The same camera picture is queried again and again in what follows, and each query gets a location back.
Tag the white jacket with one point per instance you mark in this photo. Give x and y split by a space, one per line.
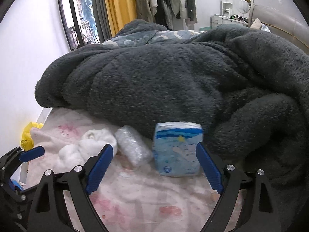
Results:
178 0

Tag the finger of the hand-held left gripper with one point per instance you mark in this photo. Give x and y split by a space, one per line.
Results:
32 153
15 185

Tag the black-framed balcony door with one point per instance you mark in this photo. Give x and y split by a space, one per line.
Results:
70 17

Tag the yellow plastic bag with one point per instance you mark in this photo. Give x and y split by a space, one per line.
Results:
30 135

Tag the grey curtain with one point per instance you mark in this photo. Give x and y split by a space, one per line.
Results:
100 9

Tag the yellow curtain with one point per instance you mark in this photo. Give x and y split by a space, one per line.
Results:
119 4

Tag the crumpled white tissue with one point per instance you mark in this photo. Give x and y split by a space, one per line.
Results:
79 149

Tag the blue cloud-patterned duvet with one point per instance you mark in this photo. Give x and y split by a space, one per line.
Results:
164 37

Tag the dark grey fleece blanket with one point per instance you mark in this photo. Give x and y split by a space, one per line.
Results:
169 84

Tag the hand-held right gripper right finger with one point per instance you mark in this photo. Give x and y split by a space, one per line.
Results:
208 171

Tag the beige padded headboard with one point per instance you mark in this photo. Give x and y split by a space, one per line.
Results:
282 21

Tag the white standing fan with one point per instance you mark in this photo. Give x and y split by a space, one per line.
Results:
241 2

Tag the pink printed bed sheet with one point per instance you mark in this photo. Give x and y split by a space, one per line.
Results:
135 198

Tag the clear plastic wrap roll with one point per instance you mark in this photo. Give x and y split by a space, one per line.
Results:
134 147

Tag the white desktop organiser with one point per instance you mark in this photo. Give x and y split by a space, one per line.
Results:
225 6

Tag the grey vest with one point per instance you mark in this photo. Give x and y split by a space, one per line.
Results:
191 2

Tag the blue tissue packet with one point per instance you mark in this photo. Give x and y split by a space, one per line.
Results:
177 149

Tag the olive beige coat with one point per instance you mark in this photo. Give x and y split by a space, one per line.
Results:
144 2

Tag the blue hanging garment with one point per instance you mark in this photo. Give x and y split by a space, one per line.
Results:
87 12

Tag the beige pillow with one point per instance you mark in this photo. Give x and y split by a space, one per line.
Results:
256 24

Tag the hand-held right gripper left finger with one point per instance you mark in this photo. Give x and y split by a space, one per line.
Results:
100 169

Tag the white dresser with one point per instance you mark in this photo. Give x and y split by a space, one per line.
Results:
227 21

